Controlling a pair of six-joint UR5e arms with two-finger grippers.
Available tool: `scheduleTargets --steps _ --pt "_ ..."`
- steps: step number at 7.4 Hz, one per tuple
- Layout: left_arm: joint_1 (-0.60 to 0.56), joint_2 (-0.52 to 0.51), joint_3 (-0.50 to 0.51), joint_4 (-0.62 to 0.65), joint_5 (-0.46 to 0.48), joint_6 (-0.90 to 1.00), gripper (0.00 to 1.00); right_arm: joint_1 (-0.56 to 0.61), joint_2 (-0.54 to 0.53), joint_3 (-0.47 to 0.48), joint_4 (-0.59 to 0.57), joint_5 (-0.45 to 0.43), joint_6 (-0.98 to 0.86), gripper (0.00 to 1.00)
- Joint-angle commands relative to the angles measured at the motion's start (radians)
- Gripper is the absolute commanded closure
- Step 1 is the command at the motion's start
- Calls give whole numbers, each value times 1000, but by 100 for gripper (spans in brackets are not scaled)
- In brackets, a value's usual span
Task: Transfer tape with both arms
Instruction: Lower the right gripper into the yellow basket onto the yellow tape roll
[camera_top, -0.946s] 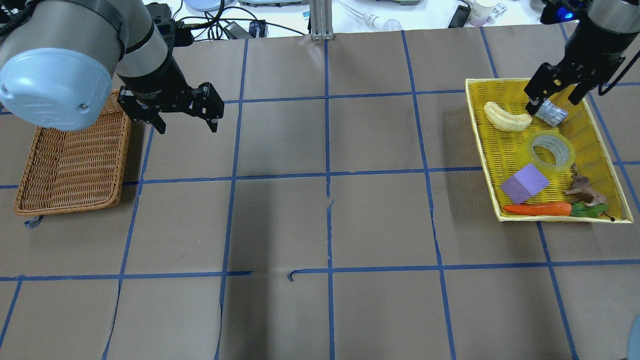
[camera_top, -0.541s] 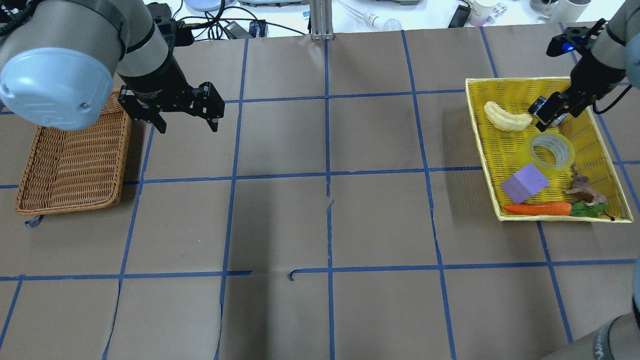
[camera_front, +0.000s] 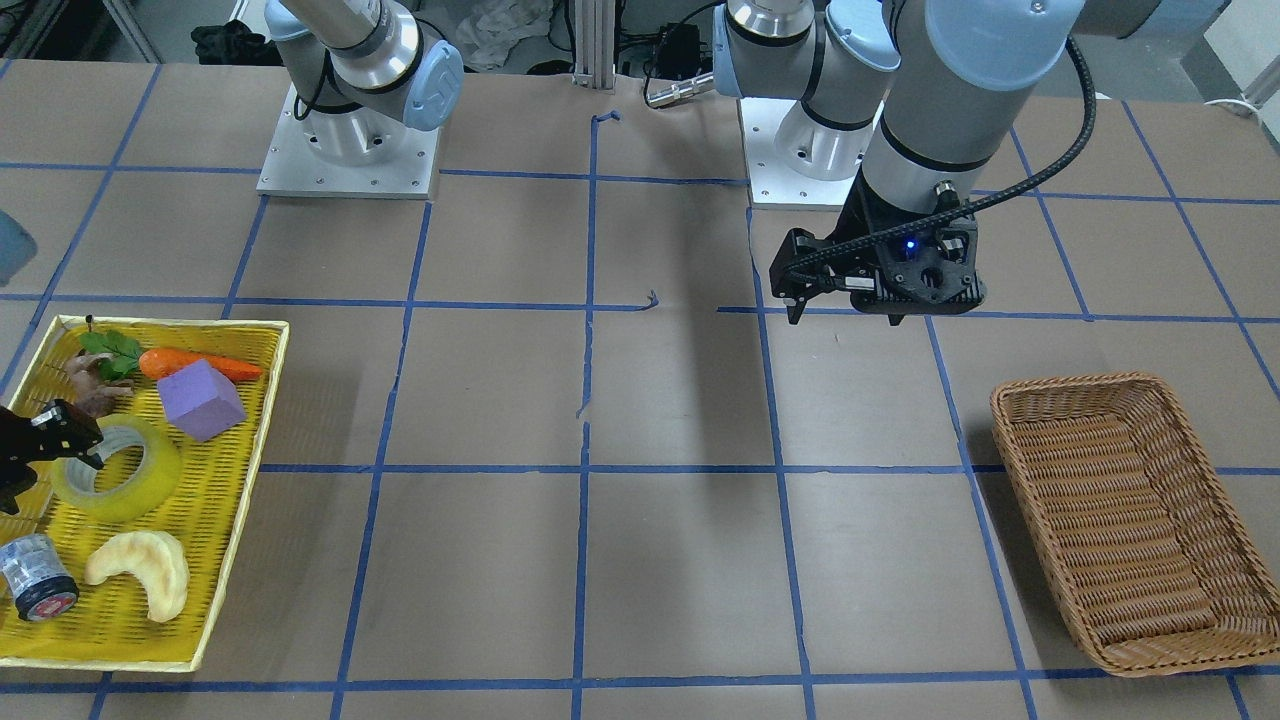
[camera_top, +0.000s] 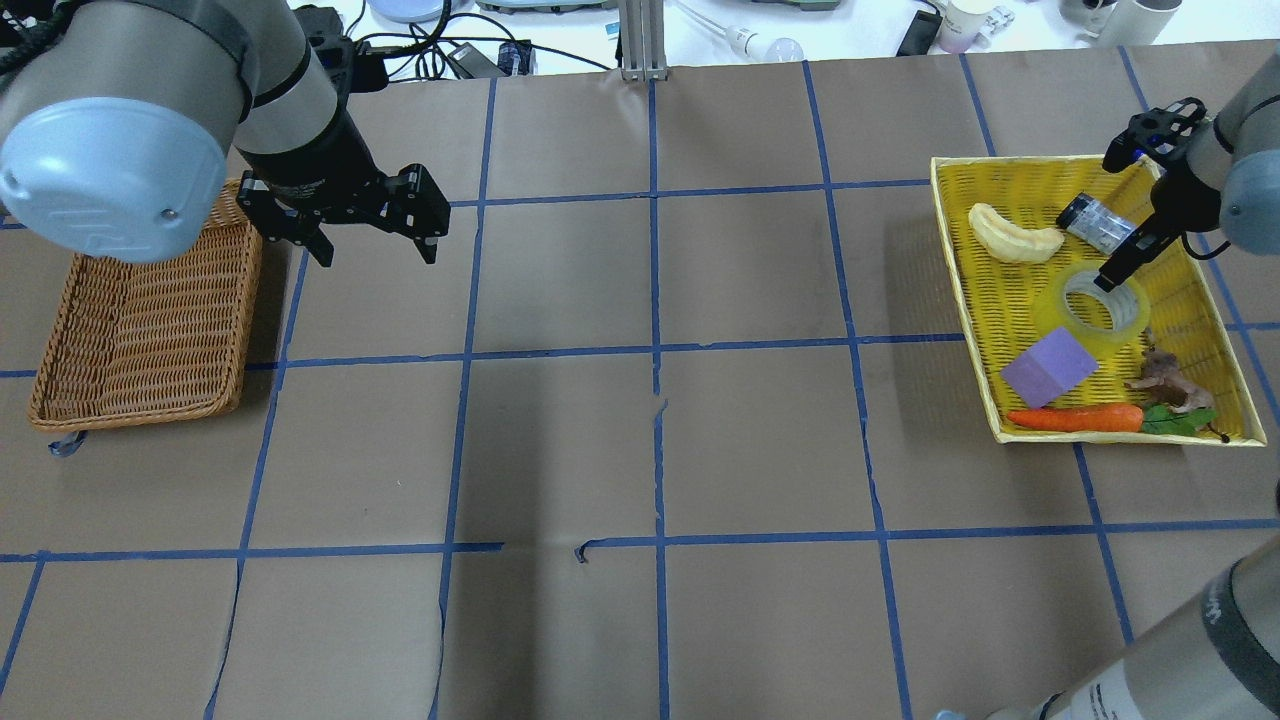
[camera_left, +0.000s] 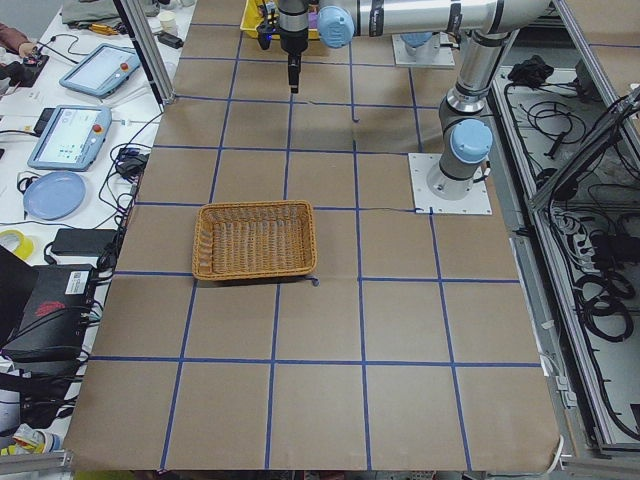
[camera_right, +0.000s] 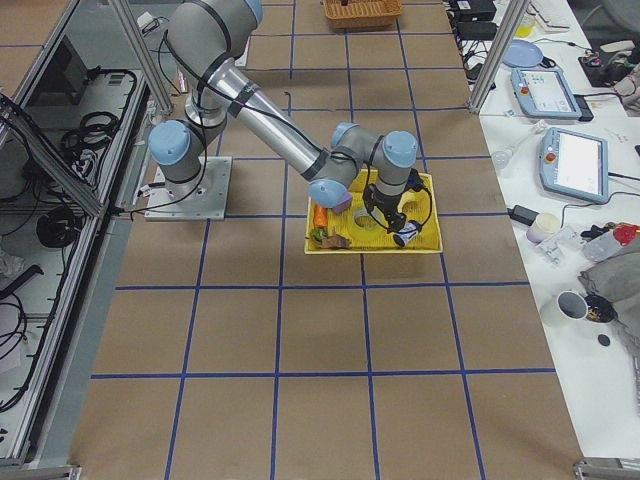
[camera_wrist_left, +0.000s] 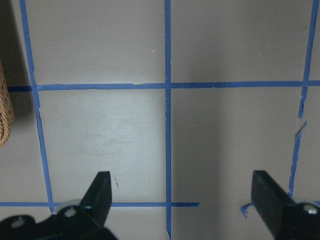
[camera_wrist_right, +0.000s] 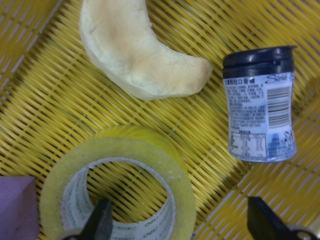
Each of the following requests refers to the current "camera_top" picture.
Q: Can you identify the brown wicker basket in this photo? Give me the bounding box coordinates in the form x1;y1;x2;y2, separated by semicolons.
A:
27;179;262;432

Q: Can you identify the aluminium frame post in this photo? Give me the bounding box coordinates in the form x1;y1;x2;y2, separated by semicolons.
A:
616;0;669;82

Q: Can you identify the light bulb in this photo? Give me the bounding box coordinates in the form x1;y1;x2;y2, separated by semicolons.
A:
673;1;806;63

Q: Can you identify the yellow clear tape roll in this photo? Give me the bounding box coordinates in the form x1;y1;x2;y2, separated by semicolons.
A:
1033;261;1151;356

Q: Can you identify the white mug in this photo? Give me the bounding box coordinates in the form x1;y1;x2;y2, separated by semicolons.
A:
1085;1;1184;47

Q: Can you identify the pale croissant toy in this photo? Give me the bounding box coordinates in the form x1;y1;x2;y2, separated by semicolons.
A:
968;202;1066;264

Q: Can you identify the yellow plastic basket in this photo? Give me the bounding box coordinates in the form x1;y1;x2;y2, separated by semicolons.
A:
931;156;1267;448

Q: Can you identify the blue plate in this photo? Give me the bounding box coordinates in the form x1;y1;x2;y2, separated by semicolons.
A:
367;0;445;26

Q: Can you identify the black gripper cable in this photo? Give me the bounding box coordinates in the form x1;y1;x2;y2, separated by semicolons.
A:
349;0;613;81

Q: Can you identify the brown dried leaf toy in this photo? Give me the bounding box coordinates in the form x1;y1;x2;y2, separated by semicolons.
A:
1126;346;1230;445

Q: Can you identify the purple foam cube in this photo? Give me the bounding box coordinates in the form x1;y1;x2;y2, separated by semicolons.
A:
998;327;1100;409

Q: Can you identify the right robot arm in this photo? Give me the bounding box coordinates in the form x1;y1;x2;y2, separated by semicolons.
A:
996;56;1279;719

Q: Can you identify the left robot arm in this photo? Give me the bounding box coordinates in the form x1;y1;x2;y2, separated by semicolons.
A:
1;1;451;266

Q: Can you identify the black power adapter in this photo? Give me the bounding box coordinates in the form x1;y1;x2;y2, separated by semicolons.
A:
895;10;943;56

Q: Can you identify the orange toy carrot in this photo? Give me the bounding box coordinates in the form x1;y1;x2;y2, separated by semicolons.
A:
1007;404;1146;433

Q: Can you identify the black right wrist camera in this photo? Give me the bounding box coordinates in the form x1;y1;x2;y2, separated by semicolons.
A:
1101;97;1208;174

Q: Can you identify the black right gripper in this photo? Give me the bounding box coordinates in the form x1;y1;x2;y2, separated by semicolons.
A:
1094;160;1221;293

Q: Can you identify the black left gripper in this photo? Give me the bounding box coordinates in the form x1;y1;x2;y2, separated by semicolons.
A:
236;110;451;268

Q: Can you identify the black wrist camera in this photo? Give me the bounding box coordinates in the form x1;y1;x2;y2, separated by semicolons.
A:
293;5;390;104
1101;97;1208;174

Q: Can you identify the black-lidded gum jar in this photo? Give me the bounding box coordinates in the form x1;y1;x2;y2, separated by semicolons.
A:
1055;193;1137;256

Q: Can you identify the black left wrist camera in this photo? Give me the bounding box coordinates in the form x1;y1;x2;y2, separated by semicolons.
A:
293;5;390;104

